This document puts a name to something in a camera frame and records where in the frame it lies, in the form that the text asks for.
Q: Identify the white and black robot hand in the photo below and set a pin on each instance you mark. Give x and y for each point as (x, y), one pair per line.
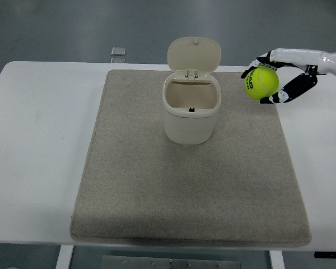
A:
(296, 57)

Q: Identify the yellow-green tennis ball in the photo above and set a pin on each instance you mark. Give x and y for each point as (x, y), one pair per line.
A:
(261, 84)

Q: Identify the cream plastic bin with lid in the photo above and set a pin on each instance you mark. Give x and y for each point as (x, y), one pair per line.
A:
(189, 126)

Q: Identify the silver floor socket plate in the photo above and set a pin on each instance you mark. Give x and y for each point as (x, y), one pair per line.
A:
(117, 60)
(118, 51)

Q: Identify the beige felt mat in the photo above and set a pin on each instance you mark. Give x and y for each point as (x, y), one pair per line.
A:
(168, 185)

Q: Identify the black table control panel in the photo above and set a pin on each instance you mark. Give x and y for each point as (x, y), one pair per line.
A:
(324, 254)

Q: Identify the white table leg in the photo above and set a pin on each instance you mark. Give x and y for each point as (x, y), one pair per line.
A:
(276, 260)
(64, 257)

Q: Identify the grey metal plate with screws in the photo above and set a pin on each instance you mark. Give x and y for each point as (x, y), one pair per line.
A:
(162, 263)

